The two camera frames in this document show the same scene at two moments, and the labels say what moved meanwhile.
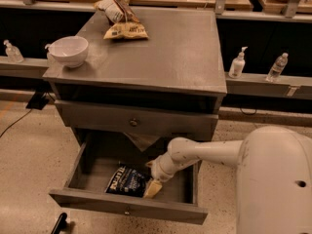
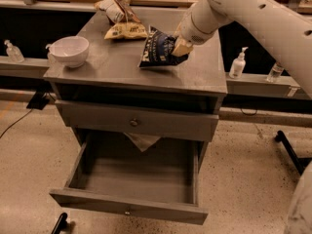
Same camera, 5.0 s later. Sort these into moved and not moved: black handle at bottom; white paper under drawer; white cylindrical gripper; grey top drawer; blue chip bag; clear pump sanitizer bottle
Moved: white cylindrical gripper; blue chip bag
Not moved: white paper under drawer; black handle at bottom; grey top drawer; clear pump sanitizer bottle
